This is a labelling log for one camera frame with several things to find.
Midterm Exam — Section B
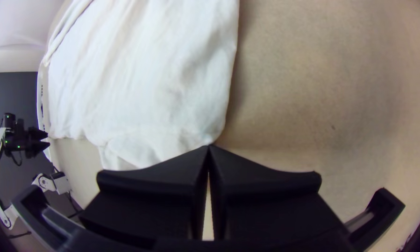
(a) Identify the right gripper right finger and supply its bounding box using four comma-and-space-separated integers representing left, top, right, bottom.
209, 145, 348, 243

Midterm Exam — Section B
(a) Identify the cream t-shirt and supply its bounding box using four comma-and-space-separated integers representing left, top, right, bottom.
36, 0, 240, 171

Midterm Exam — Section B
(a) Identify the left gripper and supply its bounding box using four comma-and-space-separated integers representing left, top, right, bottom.
13, 119, 51, 159

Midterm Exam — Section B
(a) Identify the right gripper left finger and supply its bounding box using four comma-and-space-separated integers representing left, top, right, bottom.
78, 145, 210, 248

